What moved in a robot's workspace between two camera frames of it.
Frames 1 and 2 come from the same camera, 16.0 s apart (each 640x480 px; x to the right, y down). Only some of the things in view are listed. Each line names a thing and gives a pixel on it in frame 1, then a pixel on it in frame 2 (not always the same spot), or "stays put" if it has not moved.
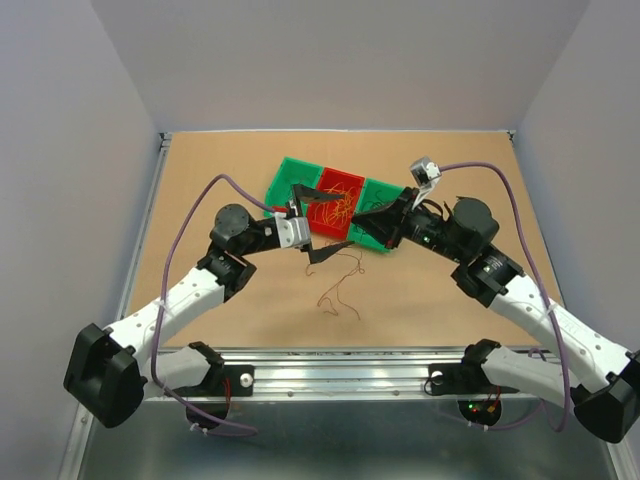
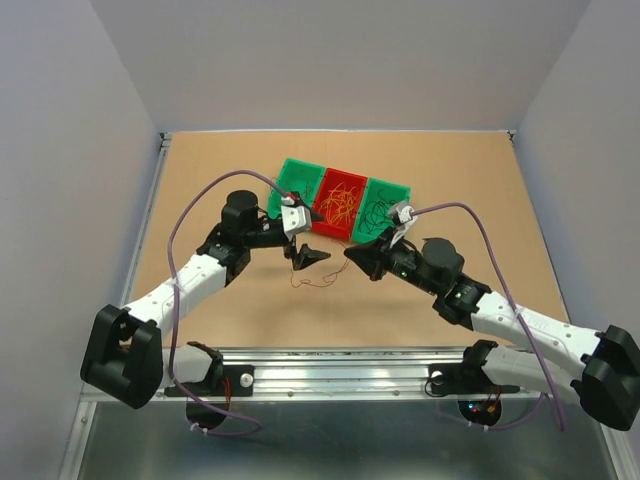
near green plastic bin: (292, 172) stays put
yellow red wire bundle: (358, 269) -> (321, 285)
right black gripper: (385, 222) -> (373, 257)
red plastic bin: (334, 216) stays put
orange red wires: (336, 212) stays put
